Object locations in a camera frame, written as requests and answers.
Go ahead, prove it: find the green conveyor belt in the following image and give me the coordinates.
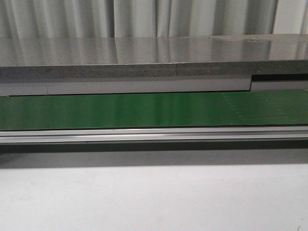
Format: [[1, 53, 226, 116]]
[[0, 90, 308, 130]]

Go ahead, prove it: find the grey stone countertop slab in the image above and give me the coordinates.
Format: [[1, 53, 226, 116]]
[[0, 34, 308, 82]]

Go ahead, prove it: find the aluminium conveyor side rail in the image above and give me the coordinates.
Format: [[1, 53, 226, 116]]
[[0, 126, 308, 144]]

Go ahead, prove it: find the grey cabinet front panel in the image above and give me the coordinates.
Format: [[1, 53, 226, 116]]
[[0, 74, 308, 96]]

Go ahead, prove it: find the white pleated curtain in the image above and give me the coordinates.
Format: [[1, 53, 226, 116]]
[[0, 0, 308, 39]]

